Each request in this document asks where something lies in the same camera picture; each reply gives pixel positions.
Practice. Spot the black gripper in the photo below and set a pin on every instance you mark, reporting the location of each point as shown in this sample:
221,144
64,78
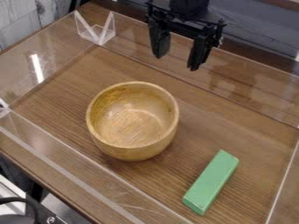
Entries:
188,18

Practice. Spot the green rectangular block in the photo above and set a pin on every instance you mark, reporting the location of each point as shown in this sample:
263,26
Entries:
208,184

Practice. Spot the brown wooden bowl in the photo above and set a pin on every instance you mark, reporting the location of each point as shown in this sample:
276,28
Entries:
132,119

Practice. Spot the clear acrylic tray walls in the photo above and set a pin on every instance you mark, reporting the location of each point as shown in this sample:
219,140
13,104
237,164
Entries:
239,107

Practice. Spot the clear acrylic corner bracket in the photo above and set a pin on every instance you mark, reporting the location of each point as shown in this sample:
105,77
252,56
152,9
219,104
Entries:
94,33

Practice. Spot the black metal table frame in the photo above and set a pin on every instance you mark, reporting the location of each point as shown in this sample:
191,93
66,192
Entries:
41,206

